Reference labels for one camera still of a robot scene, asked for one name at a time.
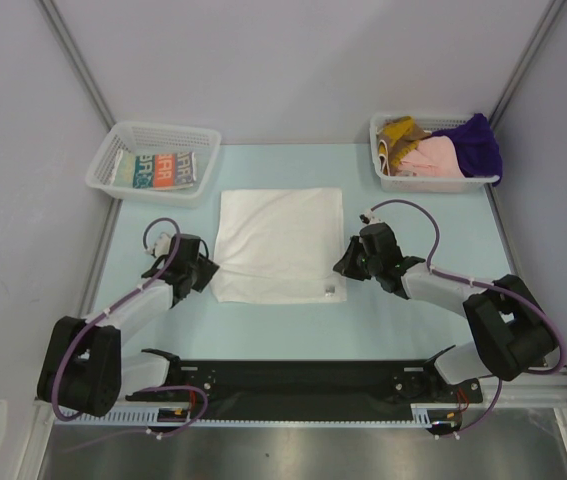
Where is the aluminium corner post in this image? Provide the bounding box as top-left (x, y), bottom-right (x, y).
top-left (488, 0), bottom-right (567, 131)
top-left (34, 0), bottom-right (116, 130)

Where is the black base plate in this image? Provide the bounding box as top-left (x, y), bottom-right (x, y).
top-left (126, 356), bottom-right (483, 419)

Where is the pink towel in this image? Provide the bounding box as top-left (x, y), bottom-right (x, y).
top-left (391, 136), bottom-right (464, 179)

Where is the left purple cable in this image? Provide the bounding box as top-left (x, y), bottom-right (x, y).
top-left (50, 217), bottom-right (209, 451)

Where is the colourful rabbit print towel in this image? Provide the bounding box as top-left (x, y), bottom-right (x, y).
top-left (109, 150), bottom-right (197, 191)

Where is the purple towel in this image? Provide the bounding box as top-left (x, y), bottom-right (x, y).
top-left (432, 113), bottom-right (503, 186)

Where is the white basket with towels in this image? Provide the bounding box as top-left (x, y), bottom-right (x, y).
top-left (369, 111), bottom-right (500, 194)

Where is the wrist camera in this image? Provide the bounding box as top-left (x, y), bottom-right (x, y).
top-left (146, 232), bottom-right (174, 259)
top-left (359, 210), bottom-right (382, 226)

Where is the white towel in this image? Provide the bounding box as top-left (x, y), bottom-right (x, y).
top-left (211, 188), bottom-right (347, 305)

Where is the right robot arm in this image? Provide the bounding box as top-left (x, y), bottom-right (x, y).
top-left (333, 223), bottom-right (559, 402)

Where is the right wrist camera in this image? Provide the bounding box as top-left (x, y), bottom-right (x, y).
top-left (359, 210), bottom-right (382, 226)

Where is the right aluminium corner post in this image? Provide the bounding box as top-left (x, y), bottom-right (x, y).
top-left (488, 0), bottom-right (567, 131)

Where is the left aluminium corner post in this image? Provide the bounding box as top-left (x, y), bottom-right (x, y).
top-left (34, 0), bottom-right (116, 130)

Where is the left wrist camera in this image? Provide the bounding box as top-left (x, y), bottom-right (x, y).
top-left (146, 232), bottom-right (174, 259)

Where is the yellow patterned towel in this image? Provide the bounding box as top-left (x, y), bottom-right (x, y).
top-left (376, 116), bottom-right (431, 176)

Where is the grey cable duct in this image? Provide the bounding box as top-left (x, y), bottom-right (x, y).
top-left (67, 405), bottom-right (462, 432)

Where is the empty white plastic basket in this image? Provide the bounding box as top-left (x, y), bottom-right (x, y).
top-left (85, 121), bottom-right (221, 208)

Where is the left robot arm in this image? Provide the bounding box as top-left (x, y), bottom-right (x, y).
top-left (37, 233), bottom-right (219, 422)

